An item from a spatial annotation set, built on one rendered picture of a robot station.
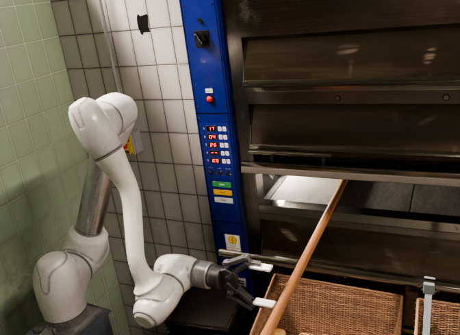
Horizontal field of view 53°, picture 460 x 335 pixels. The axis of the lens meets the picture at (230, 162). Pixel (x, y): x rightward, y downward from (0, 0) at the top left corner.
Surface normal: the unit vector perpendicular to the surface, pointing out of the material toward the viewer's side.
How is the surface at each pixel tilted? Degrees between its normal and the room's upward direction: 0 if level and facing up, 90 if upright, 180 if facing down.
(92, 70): 90
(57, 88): 90
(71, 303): 90
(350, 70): 70
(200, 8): 90
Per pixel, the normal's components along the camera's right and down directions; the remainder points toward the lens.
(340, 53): -0.42, 0.04
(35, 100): 0.91, 0.05
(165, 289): 0.73, -0.39
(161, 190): -0.40, 0.37
